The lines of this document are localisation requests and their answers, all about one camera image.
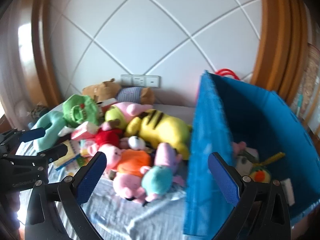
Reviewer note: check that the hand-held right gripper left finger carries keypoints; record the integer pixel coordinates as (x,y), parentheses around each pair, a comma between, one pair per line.
(91,177)

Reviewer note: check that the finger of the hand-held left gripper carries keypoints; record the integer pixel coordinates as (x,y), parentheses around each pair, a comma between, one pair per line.
(32,134)
(55,153)

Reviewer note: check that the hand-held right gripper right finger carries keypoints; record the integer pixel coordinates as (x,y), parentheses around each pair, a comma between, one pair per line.
(223,177)

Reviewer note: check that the green and orange medicine box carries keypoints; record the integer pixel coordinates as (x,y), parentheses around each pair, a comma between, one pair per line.
(72,152)

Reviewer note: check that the yellow stick duck toy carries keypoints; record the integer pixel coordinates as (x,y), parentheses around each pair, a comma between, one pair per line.
(261,173)

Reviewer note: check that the blue fabric storage bin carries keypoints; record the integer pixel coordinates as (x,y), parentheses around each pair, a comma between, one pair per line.
(207,130)

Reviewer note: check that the colourful booklet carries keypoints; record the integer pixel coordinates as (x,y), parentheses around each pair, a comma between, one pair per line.
(80,166)

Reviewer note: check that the teal neck pillow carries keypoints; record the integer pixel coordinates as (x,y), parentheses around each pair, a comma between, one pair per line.
(50,127)

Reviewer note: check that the dark bag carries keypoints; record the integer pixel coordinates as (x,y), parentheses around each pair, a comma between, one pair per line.
(38,112)

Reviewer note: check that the yellow soap packet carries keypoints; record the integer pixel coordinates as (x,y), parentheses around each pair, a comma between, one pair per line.
(86,147)

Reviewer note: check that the small pink plush toy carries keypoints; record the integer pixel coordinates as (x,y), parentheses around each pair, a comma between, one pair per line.
(239,147)

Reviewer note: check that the pink tissue pack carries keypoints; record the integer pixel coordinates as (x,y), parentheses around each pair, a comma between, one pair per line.
(83,131)

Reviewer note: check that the red shirt plush toy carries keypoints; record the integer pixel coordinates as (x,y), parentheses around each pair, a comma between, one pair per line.
(108,137)

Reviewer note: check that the white dog plush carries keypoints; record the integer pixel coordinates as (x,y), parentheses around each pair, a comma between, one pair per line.
(136,142)

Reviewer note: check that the small white box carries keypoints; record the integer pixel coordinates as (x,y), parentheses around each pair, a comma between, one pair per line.
(288,191)

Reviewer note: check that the pink and green plush toy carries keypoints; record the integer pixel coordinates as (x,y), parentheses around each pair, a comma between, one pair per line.
(117,113)

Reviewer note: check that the red and white box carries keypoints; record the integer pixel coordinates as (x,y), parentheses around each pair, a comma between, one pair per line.
(108,105)

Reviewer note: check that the yellow tiger plush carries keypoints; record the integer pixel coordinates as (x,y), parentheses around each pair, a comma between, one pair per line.
(162,130)

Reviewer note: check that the brown bear plush striped shirt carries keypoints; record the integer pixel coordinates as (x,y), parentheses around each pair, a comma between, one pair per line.
(105,88)

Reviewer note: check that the curved wooden frame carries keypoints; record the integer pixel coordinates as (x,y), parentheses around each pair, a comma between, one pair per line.
(45,42)
(277,42)

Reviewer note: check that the white wall socket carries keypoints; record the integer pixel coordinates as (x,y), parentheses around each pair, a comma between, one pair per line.
(138,80)
(126,80)
(152,81)

